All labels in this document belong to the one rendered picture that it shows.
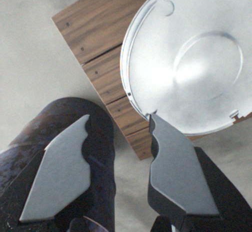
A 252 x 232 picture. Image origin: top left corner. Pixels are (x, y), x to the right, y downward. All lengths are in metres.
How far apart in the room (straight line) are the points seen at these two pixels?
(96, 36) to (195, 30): 0.17
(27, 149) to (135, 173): 0.71
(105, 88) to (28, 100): 0.56
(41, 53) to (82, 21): 0.44
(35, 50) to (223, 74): 0.65
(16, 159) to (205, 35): 0.47
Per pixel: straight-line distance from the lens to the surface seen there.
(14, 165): 0.45
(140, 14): 0.28
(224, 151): 1.10
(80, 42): 0.31
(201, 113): 0.36
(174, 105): 0.33
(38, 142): 0.49
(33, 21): 0.72
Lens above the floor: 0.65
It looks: 62 degrees down
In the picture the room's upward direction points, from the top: 176 degrees clockwise
